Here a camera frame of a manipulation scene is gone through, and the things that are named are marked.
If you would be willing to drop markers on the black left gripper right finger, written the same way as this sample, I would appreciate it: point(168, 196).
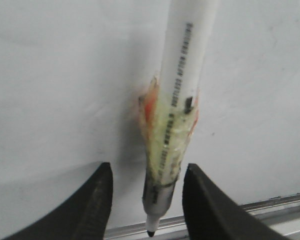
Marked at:
point(211, 215)

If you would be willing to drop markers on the white whiteboard with aluminium frame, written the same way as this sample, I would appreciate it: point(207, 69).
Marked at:
point(71, 73)

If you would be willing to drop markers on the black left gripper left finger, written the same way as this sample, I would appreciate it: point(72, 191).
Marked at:
point(82, 216)

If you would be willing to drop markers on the black whiteboard marker with magnet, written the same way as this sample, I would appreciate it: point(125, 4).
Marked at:
point(169, 110)

